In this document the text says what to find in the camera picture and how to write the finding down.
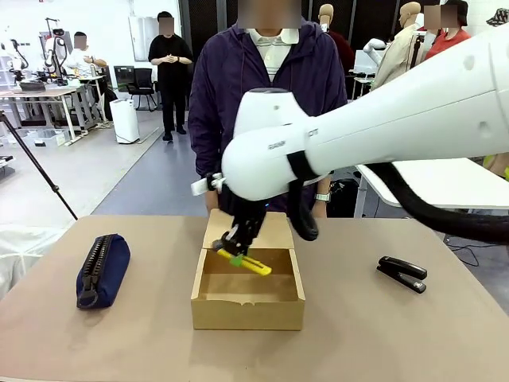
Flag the wooden workbench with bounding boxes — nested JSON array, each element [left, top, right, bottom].
[[0, 86, 83, 138]]

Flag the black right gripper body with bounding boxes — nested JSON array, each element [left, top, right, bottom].
[[220, 185, 266, 244]]

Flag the white background humanoid robot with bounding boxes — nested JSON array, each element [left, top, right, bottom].
[[38, 17, 68, 85]]

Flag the black tripod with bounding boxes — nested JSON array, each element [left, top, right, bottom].
[[0, 110, 79, 221]]

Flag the black office chair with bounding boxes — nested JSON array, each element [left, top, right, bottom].
[[126, 68, 158, 111]]

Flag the mannequin in beige coat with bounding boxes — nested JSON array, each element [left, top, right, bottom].
[[373, 2, 427, 89]]

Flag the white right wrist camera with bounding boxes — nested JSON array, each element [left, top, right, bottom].
[[190, 173, 227, 197]]

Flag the mannequin in dark red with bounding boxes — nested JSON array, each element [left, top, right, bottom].
[[317, 3, 356, 103]]

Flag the white air purifier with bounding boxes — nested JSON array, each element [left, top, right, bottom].
[[109, 99, 141, 145]]

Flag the black bag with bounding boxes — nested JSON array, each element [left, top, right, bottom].
[[328, 178, 359, 218]]

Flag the person in purple jacket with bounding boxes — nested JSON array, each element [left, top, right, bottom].
[[187, 0, 349, 220]]

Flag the figure in red shirt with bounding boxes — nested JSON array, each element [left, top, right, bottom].
[[423, 0, 473, 61]]

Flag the yellow utility knife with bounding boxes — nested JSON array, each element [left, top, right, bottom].
[[216, 247, 273, 277]]

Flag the person in white shirt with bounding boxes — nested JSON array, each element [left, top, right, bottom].
[[64, 31, 108, 79]]

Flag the black stapler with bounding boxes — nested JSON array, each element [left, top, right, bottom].
[[376, 255, 429, 294]]

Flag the navy zipper pencil case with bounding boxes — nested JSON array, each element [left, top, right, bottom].
[[75, 233, 131, 310]]

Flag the brown cardboard box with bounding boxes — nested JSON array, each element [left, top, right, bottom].
[[190, 209, 306, 331]]

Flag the person in black clothes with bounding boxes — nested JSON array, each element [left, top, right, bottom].
[[148, 10, 195, 142]]

